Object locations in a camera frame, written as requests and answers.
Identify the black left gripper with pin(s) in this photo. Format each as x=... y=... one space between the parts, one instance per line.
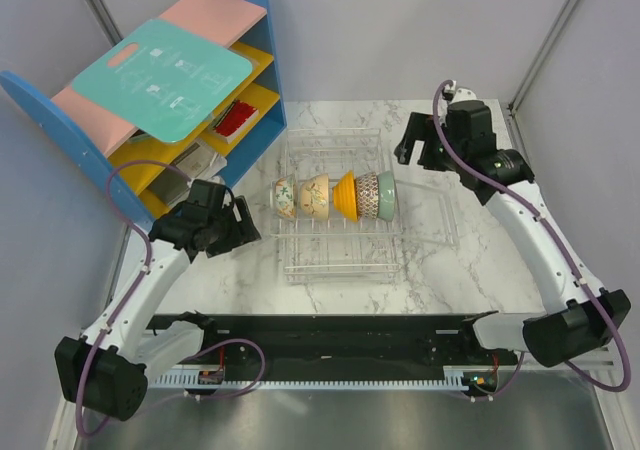
x=240 y=235

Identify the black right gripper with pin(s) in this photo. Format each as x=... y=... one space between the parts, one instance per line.
x=420 y=127

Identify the white floral bowl orange flowers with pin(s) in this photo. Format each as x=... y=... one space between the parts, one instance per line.
x=284 y=197

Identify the cream bowl with bird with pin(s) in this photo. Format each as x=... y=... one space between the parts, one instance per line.
x=314 y=197

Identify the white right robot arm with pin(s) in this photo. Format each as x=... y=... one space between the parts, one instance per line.
x=580 y=315

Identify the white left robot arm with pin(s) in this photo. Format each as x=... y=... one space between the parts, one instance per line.
x=109 y=368

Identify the mint green bowl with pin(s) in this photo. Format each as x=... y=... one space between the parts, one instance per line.
x=386 y=196

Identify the purple scale pattern bowl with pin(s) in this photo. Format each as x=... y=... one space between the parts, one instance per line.
x=367 y=195

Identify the grey setup guide booklet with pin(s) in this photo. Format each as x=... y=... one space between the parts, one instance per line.
x=198 y=161

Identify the orange yellow bowl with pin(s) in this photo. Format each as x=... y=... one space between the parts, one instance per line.
x=344 y=197

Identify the red white box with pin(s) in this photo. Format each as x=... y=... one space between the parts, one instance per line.
x=233 y=120

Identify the blue pink yellow shelf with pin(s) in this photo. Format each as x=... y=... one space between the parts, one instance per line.
x=122 y=160

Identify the teal cutting board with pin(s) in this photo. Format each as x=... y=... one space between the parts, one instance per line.
x=163 y=80

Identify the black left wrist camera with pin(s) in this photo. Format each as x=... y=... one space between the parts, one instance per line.
x=207 y=195

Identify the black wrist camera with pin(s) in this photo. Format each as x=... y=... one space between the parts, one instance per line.
x=468 y=120
x=207 y=195

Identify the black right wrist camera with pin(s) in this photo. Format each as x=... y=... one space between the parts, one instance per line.
x=468 y=120

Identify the white wire dish rack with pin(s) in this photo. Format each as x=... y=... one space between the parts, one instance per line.
x=338 y=249

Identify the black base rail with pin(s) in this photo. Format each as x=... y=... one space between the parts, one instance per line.
x=342 y=347

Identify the white slotted cable duct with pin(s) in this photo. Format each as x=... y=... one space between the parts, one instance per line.
x=191 y=377

